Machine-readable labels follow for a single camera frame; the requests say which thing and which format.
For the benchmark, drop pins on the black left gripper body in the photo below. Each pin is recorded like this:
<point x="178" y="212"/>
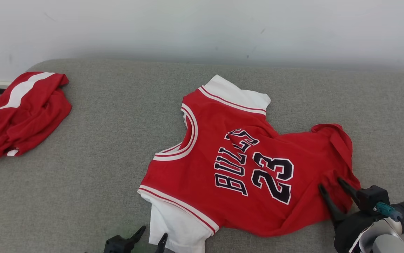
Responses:
<point x="117" y="245"/>

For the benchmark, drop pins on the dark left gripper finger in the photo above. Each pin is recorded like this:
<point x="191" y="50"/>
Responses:
<point x="137" y="234"/>
<point x="161" y="244"/>

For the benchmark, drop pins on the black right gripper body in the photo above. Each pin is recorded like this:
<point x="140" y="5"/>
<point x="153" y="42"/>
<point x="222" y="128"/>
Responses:
<point x="351" y="230"/>

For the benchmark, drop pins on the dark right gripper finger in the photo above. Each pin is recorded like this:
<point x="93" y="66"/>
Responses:
<point x="350" y="191"/>
<point x="333" y="209"/>

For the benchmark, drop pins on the red Bulls 23 jersey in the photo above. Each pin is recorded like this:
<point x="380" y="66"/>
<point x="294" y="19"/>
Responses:
<point x="237" y="165"/>

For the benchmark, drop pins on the red shorts with white stripe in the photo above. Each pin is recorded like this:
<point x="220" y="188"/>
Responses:
<point x="26" y="116"/>

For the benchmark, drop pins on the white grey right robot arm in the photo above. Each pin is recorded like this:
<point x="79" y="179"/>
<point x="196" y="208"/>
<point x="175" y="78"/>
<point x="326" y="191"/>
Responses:
<point x="388" y="242"/>

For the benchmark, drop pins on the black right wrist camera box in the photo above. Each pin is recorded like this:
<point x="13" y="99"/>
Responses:
<point x="373" y="198"/>

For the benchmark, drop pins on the teal right camera connector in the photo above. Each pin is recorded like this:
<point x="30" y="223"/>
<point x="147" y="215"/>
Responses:
<point x="388" y="210"/>

